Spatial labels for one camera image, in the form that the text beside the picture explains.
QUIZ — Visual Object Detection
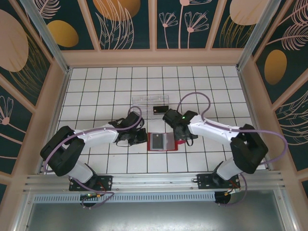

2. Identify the grey metal panel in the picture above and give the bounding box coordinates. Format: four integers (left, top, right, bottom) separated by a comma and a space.
24, 203, 293, 231

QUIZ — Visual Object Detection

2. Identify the red card holder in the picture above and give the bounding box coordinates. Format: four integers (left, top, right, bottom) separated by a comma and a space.
147, 131, 186, 152

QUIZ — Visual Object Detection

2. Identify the dark grey chip card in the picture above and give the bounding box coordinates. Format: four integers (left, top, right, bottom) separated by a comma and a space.
151, 133, 165, 150

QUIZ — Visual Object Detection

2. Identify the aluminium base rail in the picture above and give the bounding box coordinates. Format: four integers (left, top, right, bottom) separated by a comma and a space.
23, 171, 286, 193

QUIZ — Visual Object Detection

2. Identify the clear acrylic card stand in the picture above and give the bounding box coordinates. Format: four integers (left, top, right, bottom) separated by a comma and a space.
131, 94, 170, 121

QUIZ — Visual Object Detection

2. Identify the aluminium frame post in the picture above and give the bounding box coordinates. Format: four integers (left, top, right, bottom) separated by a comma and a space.
237, 0, 275, 71
20, 0, 72, 73

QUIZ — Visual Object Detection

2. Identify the grey slotted cable duct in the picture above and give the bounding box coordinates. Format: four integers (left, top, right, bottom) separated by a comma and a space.
32, 192, 217, 204

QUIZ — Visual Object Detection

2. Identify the aluminium side rail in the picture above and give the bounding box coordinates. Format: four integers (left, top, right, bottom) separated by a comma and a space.
38, 68, 71, 174
238, 68, 270, 170

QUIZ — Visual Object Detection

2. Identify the black credit card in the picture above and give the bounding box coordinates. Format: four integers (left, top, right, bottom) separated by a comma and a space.
153, 105, 168, 116

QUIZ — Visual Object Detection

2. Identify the round cable pass-through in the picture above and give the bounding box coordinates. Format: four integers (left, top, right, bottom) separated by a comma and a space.
80, 195, 97, 209
214, 191, 238, 207

